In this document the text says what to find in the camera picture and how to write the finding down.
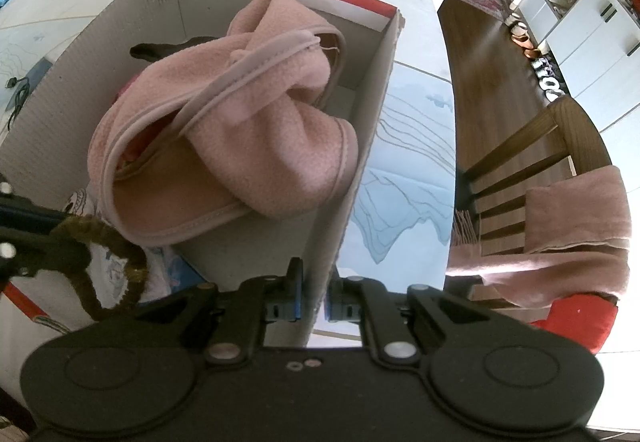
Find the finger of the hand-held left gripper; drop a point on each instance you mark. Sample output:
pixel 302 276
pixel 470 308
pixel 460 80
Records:
pixel 50 254
pixel 25 217

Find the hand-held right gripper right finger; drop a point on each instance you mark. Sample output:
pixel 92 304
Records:
pixel 336 309

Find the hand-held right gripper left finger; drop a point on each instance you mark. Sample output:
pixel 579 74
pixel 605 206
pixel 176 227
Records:
pixel 297 297

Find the blue printed card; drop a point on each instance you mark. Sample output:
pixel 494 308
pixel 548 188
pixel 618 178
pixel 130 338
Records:
pixel 175 269

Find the pink fleece garment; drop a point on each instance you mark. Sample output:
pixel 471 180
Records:
pixel 260 132

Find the red and white cardboard box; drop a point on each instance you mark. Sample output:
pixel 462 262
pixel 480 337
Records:
pixel 370 82

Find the light blue mountain placemat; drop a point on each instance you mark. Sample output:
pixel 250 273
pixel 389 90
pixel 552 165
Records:
pixel 400 162

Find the blue and white placemat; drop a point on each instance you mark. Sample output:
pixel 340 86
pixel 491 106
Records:
pixel 15 52

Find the red chair cushion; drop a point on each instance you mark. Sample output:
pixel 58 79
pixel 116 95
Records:
pixel 580 322

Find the pink scarf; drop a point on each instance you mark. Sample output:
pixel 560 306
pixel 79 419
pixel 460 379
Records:
pixel 575 222

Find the wooden chair with scarf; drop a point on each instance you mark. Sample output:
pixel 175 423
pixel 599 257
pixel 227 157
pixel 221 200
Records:
pixel 530 132

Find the row of shoes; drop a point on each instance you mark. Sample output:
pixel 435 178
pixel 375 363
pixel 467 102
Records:
pixel 547 82

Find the white wall cabinet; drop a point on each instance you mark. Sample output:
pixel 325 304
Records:
pixel 585 37

